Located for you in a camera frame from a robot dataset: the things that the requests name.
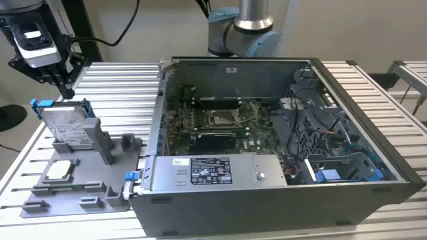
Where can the black graphics card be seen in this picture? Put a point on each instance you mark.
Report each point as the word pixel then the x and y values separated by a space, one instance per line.
pixel 214 142

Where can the open grey PC case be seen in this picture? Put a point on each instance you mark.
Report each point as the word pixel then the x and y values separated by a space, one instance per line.
pixel 234 215

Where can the silver power supply unit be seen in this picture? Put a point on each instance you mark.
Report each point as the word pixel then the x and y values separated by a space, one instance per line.
pixel 167 175

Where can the green motherboard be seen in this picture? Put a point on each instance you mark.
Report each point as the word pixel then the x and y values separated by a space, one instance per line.
pixel 257 130

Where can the silver CPU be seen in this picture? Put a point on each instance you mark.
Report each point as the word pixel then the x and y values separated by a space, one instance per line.
pixel 60 169

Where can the grey parts rack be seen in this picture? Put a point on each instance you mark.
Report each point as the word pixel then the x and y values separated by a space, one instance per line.
pixel 94 180

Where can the CPU socket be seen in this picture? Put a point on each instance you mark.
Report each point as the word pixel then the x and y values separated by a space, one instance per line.
pixel 222 117

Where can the black frame post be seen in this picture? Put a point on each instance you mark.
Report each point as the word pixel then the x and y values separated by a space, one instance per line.
pixel 88 25

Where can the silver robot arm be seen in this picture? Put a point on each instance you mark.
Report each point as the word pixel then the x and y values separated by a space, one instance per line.
pixel 254 15

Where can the blue plastic drive carrier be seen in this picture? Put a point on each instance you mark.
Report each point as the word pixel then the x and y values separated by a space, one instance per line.
pixel 329 175

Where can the black round chair base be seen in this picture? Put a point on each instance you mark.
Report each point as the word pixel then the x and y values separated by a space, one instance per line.
pixel 11 117

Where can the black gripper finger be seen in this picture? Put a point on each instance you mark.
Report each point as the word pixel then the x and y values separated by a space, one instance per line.
pixel 36 75
pixel 76 67

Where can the grey metal disk bay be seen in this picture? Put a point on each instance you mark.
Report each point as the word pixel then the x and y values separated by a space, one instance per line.
pixel 357 157

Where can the green RAM stick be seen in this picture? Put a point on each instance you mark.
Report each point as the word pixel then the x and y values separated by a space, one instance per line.
pixel 78 186

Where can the aluminium side table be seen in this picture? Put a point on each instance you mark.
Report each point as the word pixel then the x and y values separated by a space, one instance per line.
pixel 410 72

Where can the hard disk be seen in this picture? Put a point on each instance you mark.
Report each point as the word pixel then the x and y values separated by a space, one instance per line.
pixel 63 125

